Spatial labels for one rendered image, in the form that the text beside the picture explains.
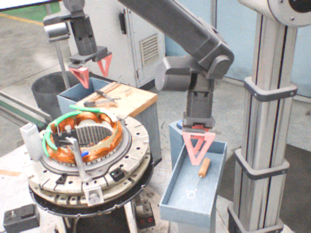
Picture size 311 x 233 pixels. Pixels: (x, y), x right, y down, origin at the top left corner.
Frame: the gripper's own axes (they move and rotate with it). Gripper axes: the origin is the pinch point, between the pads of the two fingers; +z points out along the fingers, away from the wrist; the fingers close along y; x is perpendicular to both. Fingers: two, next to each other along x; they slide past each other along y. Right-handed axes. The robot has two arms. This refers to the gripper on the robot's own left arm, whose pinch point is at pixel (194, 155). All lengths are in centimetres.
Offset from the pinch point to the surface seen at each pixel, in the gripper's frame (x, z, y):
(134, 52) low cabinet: -46, -27, -239
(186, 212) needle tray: -1.2, 9.6, 8.7
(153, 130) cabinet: -12.2, 3.2, -40.2
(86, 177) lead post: -23.2, 5.5, 5.2
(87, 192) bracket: -22.5, 8.2, 6.6
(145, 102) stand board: -14.7, -7.2, -33.0
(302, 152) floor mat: 89, 37, -167
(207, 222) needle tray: 3.2, 11.3, 9.0
